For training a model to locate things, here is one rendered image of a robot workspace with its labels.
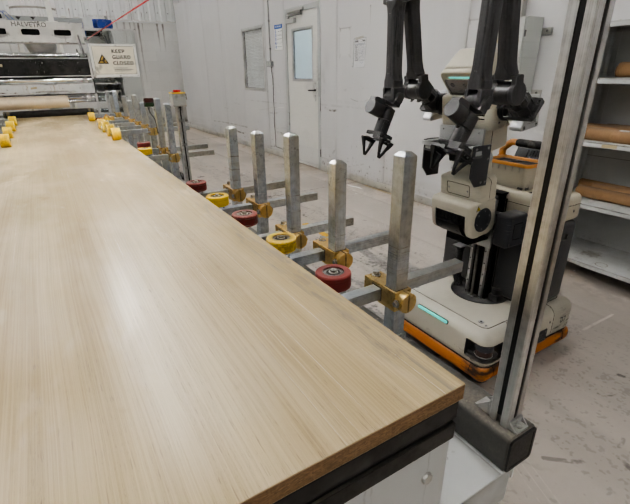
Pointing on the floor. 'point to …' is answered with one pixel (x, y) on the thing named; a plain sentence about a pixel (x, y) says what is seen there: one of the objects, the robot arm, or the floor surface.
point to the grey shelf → (617, 165)
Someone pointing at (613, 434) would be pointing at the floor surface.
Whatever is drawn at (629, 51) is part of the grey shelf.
